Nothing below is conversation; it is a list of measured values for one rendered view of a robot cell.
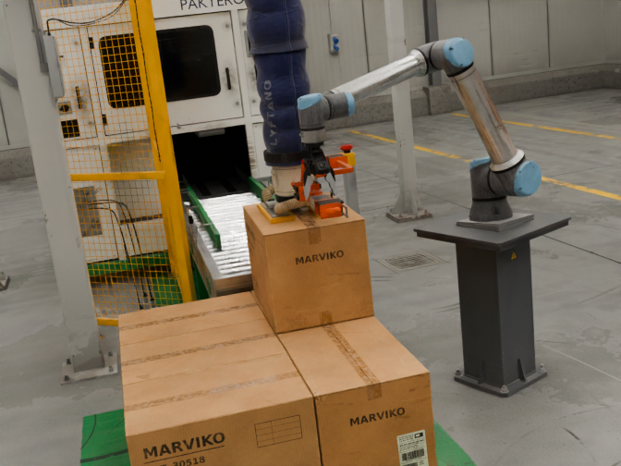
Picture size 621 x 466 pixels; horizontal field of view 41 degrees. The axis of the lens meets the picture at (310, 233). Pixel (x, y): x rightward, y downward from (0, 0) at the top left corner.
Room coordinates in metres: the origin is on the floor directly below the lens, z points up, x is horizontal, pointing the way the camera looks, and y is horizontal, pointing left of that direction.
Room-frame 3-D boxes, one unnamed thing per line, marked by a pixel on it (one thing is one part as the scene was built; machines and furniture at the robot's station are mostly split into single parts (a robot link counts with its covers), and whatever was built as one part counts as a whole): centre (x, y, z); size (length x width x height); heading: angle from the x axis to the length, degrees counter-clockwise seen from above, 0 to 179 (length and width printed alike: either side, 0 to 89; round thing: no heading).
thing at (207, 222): (5.16, 0.71, 0.60); 1.60 x 0.10 x 0.09; 12
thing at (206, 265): (4.80, 0.69, 0.50); 2.31 x 0.05 x 0.19; 12
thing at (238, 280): (3.73, 0.12, 0.58); 0.70 x 0.03 x 0.06; 102
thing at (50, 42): (4.26, 1.17, 1.62); 0.20 x 0.05 x 0.30; 12
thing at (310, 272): (3.37, 0.04, 0.74); 0.60 x 0.40 x 0.40; 11
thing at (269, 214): (3.37, 0.14, 0.97); 0.34 x 0.10 x 0.05; 11
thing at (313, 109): (3.01, -0.05, 1.39); 0.10 x 0.09 x 0.12; 119
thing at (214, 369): (3.01, 0.27, 0.34); 1.20 x 1.00 x 0.40; 12
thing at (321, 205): (2.80, -0.07, 1.07); 0.08 x 0.07 x 0.05; 11
